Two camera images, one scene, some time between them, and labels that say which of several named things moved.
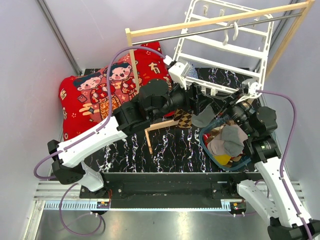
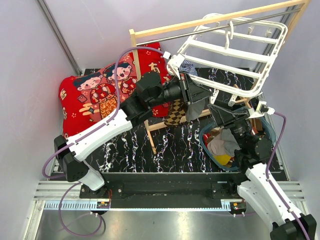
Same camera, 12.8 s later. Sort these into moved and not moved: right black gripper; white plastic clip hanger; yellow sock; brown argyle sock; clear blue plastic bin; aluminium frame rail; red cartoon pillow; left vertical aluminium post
Moved: white plastic clip hanger; brown argyle sock; right black gripper
Not moved: clear blue plastic bin; yellow sock; aluminium frame rail; red cartoon pillow; left vertical aluminium post
